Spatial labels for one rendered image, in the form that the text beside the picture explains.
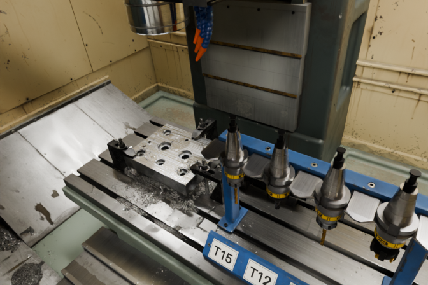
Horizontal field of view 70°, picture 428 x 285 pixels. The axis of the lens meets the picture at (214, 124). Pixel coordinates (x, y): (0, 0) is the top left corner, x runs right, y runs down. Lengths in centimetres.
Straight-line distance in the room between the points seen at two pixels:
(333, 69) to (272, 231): 60
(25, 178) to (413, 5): 178
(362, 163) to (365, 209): 111
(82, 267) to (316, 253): 78
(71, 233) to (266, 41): 111
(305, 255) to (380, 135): 91
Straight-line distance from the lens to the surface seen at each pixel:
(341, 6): 110
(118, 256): 118
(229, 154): 67
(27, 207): 159
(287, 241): 94
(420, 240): 62
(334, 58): 116
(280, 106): 128
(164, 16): 77
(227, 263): 87
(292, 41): 113
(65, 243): 146
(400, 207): 59
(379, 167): 173
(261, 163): 68
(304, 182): 65
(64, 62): 187
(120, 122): 183
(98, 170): 126
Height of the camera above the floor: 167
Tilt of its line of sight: 34 degrees down
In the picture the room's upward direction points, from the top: 5 degrees counter-clockwise
